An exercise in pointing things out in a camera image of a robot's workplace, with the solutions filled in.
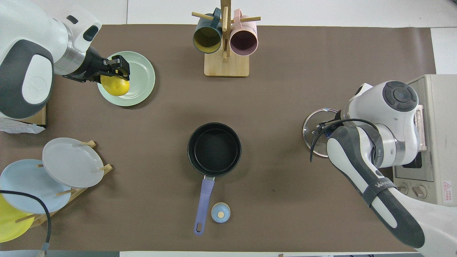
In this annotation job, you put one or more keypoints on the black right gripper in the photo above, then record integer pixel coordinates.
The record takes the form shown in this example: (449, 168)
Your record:
(326, 128)

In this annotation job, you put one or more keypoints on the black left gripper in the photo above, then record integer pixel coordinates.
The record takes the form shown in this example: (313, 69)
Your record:
(91, 67)

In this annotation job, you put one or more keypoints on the glass lid blue knob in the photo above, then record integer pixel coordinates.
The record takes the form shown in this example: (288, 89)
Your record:
(310, 121)

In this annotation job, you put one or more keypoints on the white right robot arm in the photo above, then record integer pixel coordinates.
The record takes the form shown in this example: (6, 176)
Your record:
(389, 117)

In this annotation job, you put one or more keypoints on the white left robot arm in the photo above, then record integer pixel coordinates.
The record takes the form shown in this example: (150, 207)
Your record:
(32, 53)

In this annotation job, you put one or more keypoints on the pale green plate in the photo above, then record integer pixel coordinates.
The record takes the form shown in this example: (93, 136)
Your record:
(141, 75)

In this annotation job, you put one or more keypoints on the grey plate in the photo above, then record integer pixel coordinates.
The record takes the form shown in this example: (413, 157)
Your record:
(71, 162)

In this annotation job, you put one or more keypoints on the wooden plate rack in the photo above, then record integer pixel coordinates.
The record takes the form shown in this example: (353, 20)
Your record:
(76, 192)

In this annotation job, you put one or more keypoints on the light blue plate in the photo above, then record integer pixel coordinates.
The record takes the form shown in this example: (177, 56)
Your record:
(25, 185)

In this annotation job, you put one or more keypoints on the yellow plate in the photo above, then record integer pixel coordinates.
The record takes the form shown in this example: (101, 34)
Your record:
(10, 225)

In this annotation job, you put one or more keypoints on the brown table mat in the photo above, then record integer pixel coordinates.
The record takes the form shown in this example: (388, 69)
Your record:
(285, 71)

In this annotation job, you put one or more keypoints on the dark teal mug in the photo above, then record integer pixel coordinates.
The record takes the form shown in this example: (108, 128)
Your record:
(207, 39)

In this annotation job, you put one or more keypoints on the wooden mug rack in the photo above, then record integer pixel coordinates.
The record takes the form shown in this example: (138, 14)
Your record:
(226, 66)

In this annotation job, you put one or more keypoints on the beige toaster oven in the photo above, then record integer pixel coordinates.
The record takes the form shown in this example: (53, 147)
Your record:
(441, 125)

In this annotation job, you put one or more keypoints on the dark blue saucepan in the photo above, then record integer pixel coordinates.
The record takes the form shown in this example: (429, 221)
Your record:
(214, 150)

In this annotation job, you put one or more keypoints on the pink mug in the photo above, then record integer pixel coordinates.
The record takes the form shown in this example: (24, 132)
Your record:
(244, 43)

